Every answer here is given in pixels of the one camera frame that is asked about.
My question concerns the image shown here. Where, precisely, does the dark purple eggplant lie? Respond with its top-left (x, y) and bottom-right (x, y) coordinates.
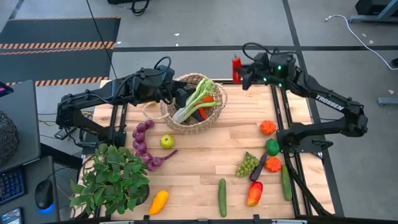
top-left (249, 152), bottom-right (268, 182)

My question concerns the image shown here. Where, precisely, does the black power adapter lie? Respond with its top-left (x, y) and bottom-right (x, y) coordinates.
top-left (54, 127), bottom-right (74, 140)

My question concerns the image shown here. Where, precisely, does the black aluminium table frame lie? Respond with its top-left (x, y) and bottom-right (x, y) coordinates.
top-left (99, 72), bottom-right (343, 224)

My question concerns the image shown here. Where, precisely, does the green cucumber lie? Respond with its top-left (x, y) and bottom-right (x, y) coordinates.
top-left (280, 164), bottom-right (294, 202)
top-left (218, 178), bottom-right (228, 218)

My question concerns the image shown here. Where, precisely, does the yellow-green apple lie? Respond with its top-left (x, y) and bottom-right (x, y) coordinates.
top-left (159, 134), bottom-right (175, 150)

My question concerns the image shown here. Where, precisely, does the backlit keyboard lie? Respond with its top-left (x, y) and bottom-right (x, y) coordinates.
top-left (0, 167), bottom-right (27, 206)

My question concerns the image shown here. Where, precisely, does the black plant pot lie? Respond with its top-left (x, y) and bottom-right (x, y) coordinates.
top-left (136, 185), bottom-right (150, 206)

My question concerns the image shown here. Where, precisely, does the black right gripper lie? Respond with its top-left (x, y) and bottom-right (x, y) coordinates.
top-left (234, 52), bottom-right (298, 91)

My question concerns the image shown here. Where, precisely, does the black cable loop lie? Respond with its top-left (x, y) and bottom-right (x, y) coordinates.
top-left (130, 0), bottom-right (151, 17)

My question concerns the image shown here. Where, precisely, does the grey metal foot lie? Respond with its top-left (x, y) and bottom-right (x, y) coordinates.
top-left (377, 96), bottom-right (398, 107)

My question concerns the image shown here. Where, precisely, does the dark wicker ball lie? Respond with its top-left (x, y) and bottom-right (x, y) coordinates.
top-left (0, 111), bottom-right (19, 167)

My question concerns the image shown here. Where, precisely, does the woven straw basket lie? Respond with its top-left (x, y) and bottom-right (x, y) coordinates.
top-left (142, 73), bottom-right (229, 134)

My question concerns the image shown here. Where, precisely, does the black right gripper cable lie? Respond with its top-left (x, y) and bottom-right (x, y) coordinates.
top-left (241, 42), bottom-right (280, 62)

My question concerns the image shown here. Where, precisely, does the orange bell pepper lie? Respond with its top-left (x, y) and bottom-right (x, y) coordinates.
top-left (259, 119), bottom-right (277, 136)
top-left (264, 156), bottom-right (283, 174)

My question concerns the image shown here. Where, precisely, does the dark purple carrot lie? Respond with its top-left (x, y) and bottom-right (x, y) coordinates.
top-left (191, 110), bottom-right (205, 123)

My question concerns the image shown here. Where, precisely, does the thin black taut cable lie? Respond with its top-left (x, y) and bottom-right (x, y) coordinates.
top-left (85, 0), bottom-right (119, 80)

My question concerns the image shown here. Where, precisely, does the grey metal desk leg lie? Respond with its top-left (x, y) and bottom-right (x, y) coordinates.
top-left (348, 0), bottom-right (398, 23)

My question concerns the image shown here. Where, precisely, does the dark grey desk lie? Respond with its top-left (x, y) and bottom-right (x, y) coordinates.
top-left (0, 80), bottom-right (62, 224)

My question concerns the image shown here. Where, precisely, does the red and yellow mango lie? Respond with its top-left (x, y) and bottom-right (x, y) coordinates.
top-left (247, 180), bottom-right (264, 208)

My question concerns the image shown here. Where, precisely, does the black hazard-striped floor mat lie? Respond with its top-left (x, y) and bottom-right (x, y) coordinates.
top-left (0, 16), bottom-right (121, 88)

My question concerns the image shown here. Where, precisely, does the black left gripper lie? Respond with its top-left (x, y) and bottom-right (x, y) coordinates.
top-left (146, 67), bottom-right (195, 108)

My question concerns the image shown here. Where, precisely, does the green leafy plant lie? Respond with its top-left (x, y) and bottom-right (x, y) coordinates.
top-left (68, 142), bottom-right (150, 217)

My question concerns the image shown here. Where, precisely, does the purple grape string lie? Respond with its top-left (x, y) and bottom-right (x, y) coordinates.
top-left (132, 119), bottom-right (180, 171)

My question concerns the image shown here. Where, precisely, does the black cable conduit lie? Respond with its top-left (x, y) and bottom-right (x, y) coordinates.
top-left (283, 151), bottom-right (333, 217)

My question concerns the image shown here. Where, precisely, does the green grape bunch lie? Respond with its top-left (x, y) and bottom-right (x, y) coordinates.
top-left (234, 151), bottom-right (261, 178)

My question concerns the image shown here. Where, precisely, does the red pepper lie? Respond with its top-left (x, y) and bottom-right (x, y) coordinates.
top-left (232, 57), bottom-right (243, 85)

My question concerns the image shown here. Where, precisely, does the green celery bunch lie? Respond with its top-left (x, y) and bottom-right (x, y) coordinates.
top-left (172, 78), bottom-right (221, 124)

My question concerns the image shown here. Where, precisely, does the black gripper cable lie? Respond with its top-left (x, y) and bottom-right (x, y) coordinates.
top-left (241, 42), bottom-right (280, 62)
top-left (153, 55), bottom-right (173, 75)

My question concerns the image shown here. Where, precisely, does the black box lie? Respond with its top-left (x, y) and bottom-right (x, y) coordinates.
top-left (355, 0), bottom-right (398, 16)

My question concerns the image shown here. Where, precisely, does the white power cable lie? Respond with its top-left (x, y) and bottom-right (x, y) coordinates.
top-left (325, 14), bottom-right (398, 71)

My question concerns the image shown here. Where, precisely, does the smartphone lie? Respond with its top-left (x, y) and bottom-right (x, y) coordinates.
top-left (0, 207), bottom-right (24, 224)

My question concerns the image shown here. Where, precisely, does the green bell pepper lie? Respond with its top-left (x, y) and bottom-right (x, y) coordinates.
top-left (264, 138), bottom-right (280, 157)

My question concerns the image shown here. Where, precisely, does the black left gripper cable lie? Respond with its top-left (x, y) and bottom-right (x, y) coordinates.
top-left (153, 55), bottom-right (173, 75)

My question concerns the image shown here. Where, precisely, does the red-lit black device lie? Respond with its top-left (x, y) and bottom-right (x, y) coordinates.
top-left (0, 81), bottom-right (15, 98)

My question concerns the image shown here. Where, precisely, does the black computer mouse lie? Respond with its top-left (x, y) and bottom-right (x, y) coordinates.
top-left (34, 179), bottom-right (54, 211)

